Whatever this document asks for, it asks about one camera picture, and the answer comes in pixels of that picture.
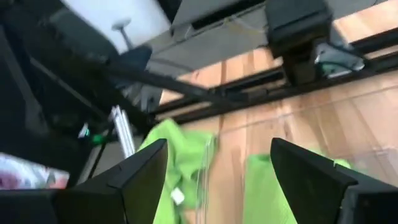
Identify long black frame rail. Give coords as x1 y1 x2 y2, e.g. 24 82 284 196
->
150 27 398 126

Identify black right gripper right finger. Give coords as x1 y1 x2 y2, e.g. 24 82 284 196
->
269 138 398 224

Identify clear plastic basket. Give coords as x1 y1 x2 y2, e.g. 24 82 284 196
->
195 133 398 224

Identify aluminium extrusion post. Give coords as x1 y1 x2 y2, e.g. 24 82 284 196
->
109 105 137 159

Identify grey box on arm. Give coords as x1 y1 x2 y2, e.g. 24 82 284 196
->
313 42 365 79

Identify white floral patterned cloth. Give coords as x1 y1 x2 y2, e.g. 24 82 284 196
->
0 151 71 190

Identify white round-topped stand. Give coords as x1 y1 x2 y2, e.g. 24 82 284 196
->
111 17 135 50

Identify green microfiber towel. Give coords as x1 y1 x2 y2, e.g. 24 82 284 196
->
138 119 219 224
243 149 354 224

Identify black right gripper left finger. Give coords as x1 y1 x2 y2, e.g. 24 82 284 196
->
0 138 169 224

